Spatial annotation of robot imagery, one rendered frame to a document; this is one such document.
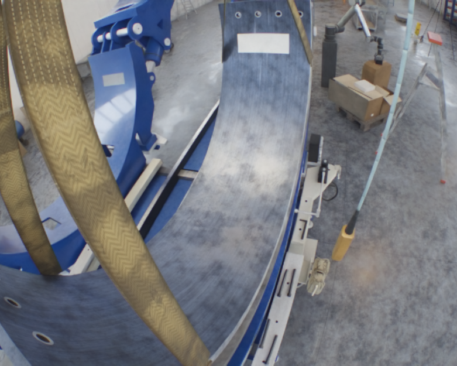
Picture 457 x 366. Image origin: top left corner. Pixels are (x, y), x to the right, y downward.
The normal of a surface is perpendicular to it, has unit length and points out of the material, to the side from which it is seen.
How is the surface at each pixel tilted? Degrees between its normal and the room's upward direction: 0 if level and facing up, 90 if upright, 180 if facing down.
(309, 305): 0
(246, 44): 75
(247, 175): 15
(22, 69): 80
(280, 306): 0
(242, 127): 35
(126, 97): 57
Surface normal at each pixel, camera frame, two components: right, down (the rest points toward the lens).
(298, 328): -0.16, -0.65
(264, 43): -0.39, 0.55
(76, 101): 0.93, -0.04
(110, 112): -0.36, 0.14
